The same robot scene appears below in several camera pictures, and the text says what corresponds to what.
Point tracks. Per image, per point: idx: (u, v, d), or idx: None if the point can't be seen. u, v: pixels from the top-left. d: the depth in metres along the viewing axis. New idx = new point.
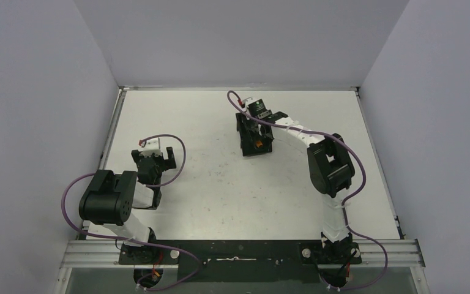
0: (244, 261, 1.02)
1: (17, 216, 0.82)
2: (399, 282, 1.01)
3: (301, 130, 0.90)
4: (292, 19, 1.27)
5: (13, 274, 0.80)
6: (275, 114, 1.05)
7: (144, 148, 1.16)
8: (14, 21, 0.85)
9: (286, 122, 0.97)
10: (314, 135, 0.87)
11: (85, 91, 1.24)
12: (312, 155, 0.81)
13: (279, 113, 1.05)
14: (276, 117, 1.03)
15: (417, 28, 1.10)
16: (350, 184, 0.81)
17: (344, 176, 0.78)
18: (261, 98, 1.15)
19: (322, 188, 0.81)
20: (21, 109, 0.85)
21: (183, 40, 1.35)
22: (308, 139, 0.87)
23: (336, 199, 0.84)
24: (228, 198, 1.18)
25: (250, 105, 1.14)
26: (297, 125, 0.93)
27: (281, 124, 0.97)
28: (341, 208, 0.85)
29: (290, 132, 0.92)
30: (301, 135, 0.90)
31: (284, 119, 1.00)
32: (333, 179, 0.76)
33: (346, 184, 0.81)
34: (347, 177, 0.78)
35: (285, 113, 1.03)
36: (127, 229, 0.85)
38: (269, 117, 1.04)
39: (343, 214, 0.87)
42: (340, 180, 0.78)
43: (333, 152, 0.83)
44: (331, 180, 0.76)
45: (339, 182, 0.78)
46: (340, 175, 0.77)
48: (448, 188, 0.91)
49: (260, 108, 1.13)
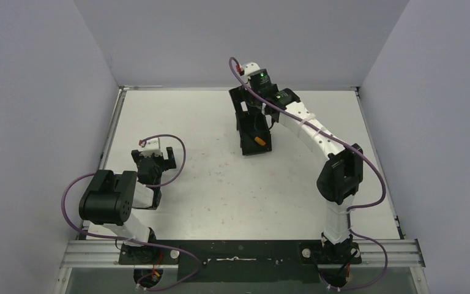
0: (244, 261, 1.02)
1: (17, 216, 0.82)
2: (398, 281, 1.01)
3: (319, 130, 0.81)
4: (292, 19, 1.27)
5: (13, 274, 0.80)
6: (285, 94, 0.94)
7: (144, 148, 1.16)
8: (15, 22, 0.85)
9: (299, 111, 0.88)
10: (333, 141, 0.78)
11: (85, 90, 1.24)
12: (328, 166, 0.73)
13: (287, 90, 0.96)
14: (287, 98, 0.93)
15: (417, 27, 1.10)
16: (356, 191, 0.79)
17: (352, 185, 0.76)
18: (265, 69, 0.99)
19: (328, 196, 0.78)
20: (20, 108, 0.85)
21: (183, 40, 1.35)
22: (326, 146, 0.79)
23: (343, 206, 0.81)
24: (228, 198, 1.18)
25: (253, 75, 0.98)
26: (317, 125, 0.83)
27: (294, 111, 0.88)
28: (345, 213, 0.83)
29: (305, 129, 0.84)
30: (318, 138, 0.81)
31: (297, 105, 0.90)
32: (340, 189, 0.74)
33: (352, 190, 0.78)
34: (354, 184, 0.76)
35: (297, 96, 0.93)
36: (127, 229, 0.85)
38: (278, 97, 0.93)
39: (346, 218, 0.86)
42: (347, 189, 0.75)
43: (349, 164, 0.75)
44: (338, 188, 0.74)
45: (346, 191, 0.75)
46: (347, 184, 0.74)
48: (447, 188, 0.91)
49: (264, 81, 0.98)
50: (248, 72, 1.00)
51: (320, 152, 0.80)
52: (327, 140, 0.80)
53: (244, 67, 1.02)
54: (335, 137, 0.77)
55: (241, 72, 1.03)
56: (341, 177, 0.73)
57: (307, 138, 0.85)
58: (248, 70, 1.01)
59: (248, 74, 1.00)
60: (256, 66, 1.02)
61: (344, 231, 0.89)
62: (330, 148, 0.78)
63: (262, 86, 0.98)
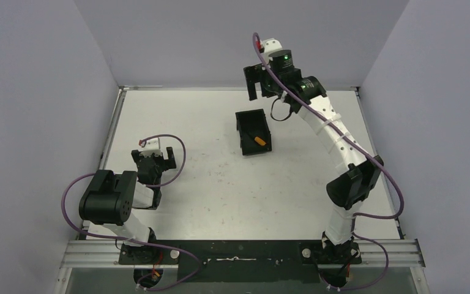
0: (244, 261, 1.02)
1: (18, 216, 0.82)
2: (399, 281, 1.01)
3: (343, 136, 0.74)
4: (292, 19, 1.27)
5: (13, 274, 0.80)
6: (309, 84, 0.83)
7: (144, 148, 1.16)
8: (15, 22, 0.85)
9: (324, 108, 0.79)
10: (356, 149, 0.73)
11: (84, 90, 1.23)
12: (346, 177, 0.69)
13: (312, 79, 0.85)
14: (313, 89, 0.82)
15: (418, 27, 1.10)
16: (366, 196, 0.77)
17: (363, 193, 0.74)
18: (290, 51, 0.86)
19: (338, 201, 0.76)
20: (19, 108, 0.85)
21: (183, 40, 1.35)
22: (348, 154, 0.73)
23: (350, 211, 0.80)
24: (228, 198, 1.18)
25: (276, 56, 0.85)
26: (342, 129, 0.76)
27: (318, 108, 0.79)
28: (351, 218, 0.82)
29: (328, 131, 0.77)
30: (341, 143, 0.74)
31: (322, 99, 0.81)
32: (352, 197, 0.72)
33: (362, 196, 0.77)
34: (365, 191, 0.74)
35: (324, 88, 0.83)
36: (127, 229, 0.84)
38: (302, 86, 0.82)
39: (352, 223, 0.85)
42: (358, 196, 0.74)
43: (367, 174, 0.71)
44: (350, 196, 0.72)
45: (356, 198, 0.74)
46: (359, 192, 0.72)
48: (447, 188, 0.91)
49: (287, 64, 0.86)
50: (270, 51, 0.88)
51: (340, 158, 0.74)
52: (349, 147, 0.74)
53: (265, 45, 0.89)
54: (360, 146, 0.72)
55: (261, 49, 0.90)
56: (356, 188, 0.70)
57: (327, 140, 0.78)
58: (269, 48, 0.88)
59: (269, 54, 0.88)
60: (279, 45, 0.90)
61: (346, 236, 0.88)
62: (352, 157, 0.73)
63: (284, 70, 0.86)
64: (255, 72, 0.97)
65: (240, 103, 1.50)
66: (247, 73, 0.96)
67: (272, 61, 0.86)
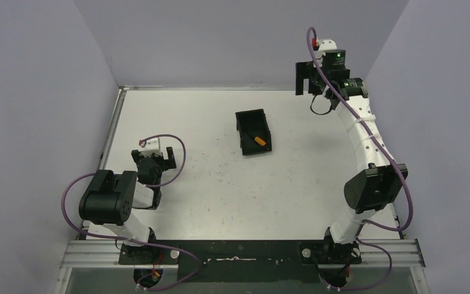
0: (244, 261, 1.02)
1: (17, 216, 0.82)
2: (399, 281, 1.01)
3: (372, 135, 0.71)
4: (292, 19, 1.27)
5: (13, 274, 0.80)
6: (354, 82, 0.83)
7: (144, 148, 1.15)
8: (15, 22, 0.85)
9: (360, 107, 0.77)
10: (382, 152, 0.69)
11: (84, 90, 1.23)
12: (362, 173, 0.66)
13: (358, 81, 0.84)
14: (354, 88, 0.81)
15: (420, 28, 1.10)
16: (382, 209, 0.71)
17: (379, 203, 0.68)
18: (344, 51, 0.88)
19: (351, 203, 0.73)
20: (19, 108, 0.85)
21: (184, 40, 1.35)
22: (373, 154, 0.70)
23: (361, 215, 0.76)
24: (228, 198, 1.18)
25: (328, 52, 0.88)
26: (373, 129, 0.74)
27: (354, 106, 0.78)
28: (359, 222, 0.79)
29: (358, 128, 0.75)
30: (366, 143, 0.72)
31: (361, 99, 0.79)
32: (364, 202, 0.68)
33: (377, 207, 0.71)
34: (382, 202, 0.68)
35: (367, 90, 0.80)
36: (127, 229, 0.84)
38: (346, 82, 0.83)
39: (357, 227, 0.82)
42: (372, 204, 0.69)
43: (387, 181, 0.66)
44: (362, 199, 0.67)
45: (369, 206, 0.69)
46: (374, 198, 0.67)
48: (447, 188, 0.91)
49: (339, 62, 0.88)
50: (323, 49, 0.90)
51: (363, 157, 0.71)
52: (375, 148, 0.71)
53: (320, 43, 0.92)
54: (387, 150, 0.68)
55: (316, 47, 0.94)
56: (370, 190, 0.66)
57: (355, 138, 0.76)
58: (324, 45, 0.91)
59: (322, 51, 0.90)
60: (335, 46, 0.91)
61: (350, 236, 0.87)
62: (376, 158, 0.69)
63: (333, 67, 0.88)
64: (306, 68, 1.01)
65: (241, 103, 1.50)
66: (298, 68, 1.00)
67: (324, 57, 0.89)
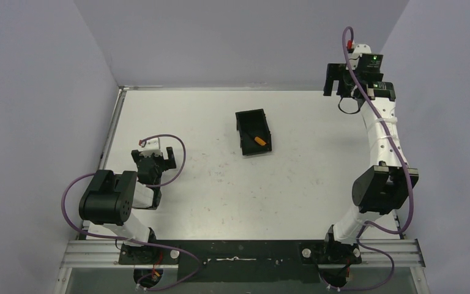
0: (244, 261, 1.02)
1: (17, 216, 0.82)
2: (399, 282, 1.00)
3: (389, 136, 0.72)
4: (293, 19, 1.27)
5: (13, 274, 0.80)
6: (384, 87, 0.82)
7: (144, 148, 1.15)
8: (16, 23, 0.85)
9: (384, 108, 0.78)
10: (396, 154, 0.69)
11: (84, 90, 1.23)
12: (371, 169, 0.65)
13: (389, 85, 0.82)
14: (382, 91, 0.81)
15: (421, 28, 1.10)
16: (387, 212, 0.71)
17: (383, 206, 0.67)
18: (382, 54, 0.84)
19: (356, 199, 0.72)
20: (19, 108, 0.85)
21: (184, 40, 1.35)
22: (385, 153, 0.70)
23: (365, 216, 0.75)
24: (228, 198, 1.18)
25: (365, 54, 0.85)
26: (391, 131, 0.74)
27: (377, 106, 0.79)
28: (361, 223, 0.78)
29: (377, 127, 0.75)
30: (382, 142, 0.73)
31: (387, 101, 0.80)
32: (368, 201, 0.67)
33: (382, 210, 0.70)
34: (387, 205, 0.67)
35: (395, 95, 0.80)
36: (127, 229, 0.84)
38: (375, 84, 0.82)
39: (360, 228, 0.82)
42: (376, 206, 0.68)
43: (396, 183, 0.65)
44: (367, 196, 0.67)
45: (374, 206, 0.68)
46: (379, 199, 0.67)
48: (448, 188, 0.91)
49: (374, 65, 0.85)
50: (358, 51, 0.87)
51: (376, 156, 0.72)
52: (390, 149, 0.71)
53: (356, 46, 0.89)
54: (401, 152, 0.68)
55: (349, 50, 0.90)
56: (376, 189, 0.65)
57: (373, 137, 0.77)
58: (358, 49, 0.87)
59: (357, 53, 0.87)
60: (369, 50, 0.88)
61: (352, 236, 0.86)
62: (389, 158, 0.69)
63: (368, 69, 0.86)
64: (338, 70, 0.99)
65: (240, 103, 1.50)
66: (330, 68, 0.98)
67: (360, 57, 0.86)
